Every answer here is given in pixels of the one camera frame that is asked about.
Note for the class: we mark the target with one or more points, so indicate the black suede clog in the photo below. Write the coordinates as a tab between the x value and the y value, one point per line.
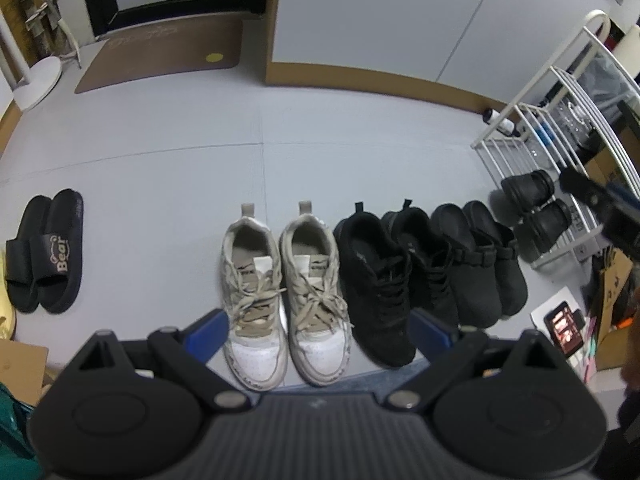
510	280
470	285

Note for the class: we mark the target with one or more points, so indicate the small labelled bottle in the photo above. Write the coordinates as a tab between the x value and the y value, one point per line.
497	120

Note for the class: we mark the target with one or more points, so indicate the smartphone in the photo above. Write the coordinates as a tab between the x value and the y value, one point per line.
565	330

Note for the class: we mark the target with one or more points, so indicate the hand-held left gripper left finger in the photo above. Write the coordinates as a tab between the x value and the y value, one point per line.
207	335

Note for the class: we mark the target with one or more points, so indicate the black lace-up sneaker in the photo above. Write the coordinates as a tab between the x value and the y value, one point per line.
375	290
425	270

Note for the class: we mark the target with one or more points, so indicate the open cardboard box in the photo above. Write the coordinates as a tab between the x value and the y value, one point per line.
612	300

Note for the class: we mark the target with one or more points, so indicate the cardboard sheet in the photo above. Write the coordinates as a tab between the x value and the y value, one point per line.
22	365

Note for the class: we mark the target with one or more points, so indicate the black chunky rubber clog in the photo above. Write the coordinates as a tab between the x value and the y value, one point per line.
545	225
530	187

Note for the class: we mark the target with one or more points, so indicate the brown cardboard box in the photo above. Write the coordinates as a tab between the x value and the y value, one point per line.
607	167

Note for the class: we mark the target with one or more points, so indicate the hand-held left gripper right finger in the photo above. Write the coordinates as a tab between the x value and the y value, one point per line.
430	332

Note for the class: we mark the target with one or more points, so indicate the clear plastic water bottle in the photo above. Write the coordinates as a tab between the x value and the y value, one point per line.
545	135

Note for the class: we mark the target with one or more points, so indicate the wooden sticks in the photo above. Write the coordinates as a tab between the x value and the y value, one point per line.
45	15

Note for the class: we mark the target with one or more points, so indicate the white shoe rack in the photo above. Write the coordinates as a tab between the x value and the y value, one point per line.
596	13

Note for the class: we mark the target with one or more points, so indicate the yellow slipper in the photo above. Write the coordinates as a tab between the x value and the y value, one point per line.
6	305

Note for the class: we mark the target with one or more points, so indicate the white patterned sneaker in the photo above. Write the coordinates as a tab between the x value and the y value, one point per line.
255	355
315	340

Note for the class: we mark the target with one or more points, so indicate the brown doormat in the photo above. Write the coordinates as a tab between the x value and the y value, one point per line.
160	55

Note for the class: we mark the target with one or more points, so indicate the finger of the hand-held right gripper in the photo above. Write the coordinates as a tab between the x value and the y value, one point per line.
580	187
620	195

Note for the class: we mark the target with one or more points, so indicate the black slide sandal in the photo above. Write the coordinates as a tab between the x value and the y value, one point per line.
22	285
65	220

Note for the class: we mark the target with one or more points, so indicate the white wardrobe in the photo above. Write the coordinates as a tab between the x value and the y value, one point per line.
375	10

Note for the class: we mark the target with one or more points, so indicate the teal cloth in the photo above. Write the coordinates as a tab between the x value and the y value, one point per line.
15	435

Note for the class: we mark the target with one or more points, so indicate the grey plastic bag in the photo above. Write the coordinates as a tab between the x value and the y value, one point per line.
600	80

